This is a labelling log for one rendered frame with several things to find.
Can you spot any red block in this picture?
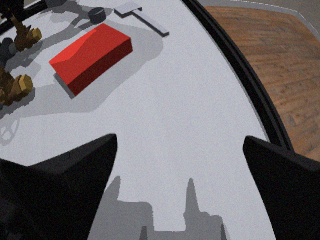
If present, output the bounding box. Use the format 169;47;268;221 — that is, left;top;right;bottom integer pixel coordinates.
49;23;133;96

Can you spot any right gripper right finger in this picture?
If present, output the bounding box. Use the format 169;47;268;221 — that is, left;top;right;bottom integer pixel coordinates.
242;136;320;240

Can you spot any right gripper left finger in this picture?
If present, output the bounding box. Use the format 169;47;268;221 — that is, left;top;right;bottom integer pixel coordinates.
0;133;118;240

